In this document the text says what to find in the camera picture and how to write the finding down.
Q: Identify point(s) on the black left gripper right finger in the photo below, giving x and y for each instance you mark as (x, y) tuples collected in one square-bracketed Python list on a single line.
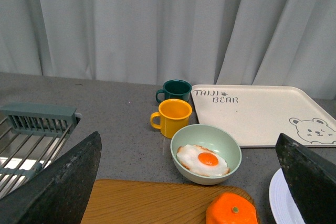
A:
[(310, 178)]

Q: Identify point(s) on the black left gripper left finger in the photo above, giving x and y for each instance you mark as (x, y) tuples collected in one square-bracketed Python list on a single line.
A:
[(60, 193)]

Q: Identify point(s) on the white round plate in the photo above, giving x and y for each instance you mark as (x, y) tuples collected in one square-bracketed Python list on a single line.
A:
[(283, 207)]

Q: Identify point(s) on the orange mandarin fruit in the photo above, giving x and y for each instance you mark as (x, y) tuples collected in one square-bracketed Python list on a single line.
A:
[(231, 208)]

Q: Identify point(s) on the wooden cutting board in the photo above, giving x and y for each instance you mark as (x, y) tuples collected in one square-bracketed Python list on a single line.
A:
[(123, 201)]

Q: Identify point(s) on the grey-green dish drying rack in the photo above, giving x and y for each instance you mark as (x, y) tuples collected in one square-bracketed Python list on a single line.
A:
[(32, 135)]

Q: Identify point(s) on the beige bear serving tray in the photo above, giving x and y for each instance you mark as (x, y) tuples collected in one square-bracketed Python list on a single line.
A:
[(255, 115)]

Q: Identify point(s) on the light green bowl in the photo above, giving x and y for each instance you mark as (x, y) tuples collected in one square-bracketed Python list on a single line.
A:
[(213, 139)]

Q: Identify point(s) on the fake fried egg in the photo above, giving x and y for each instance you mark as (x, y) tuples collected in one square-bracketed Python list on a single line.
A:
[(202, 161)]

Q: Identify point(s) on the yellow enamel mug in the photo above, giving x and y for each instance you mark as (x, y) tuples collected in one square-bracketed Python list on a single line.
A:
[(172, 115)]

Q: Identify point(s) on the dark green enamel mug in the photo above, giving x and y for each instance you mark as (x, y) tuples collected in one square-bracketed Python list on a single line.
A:
[(174, 89)]

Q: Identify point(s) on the white curtain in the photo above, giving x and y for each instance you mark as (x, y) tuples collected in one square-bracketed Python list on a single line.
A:
[(248, 42)]

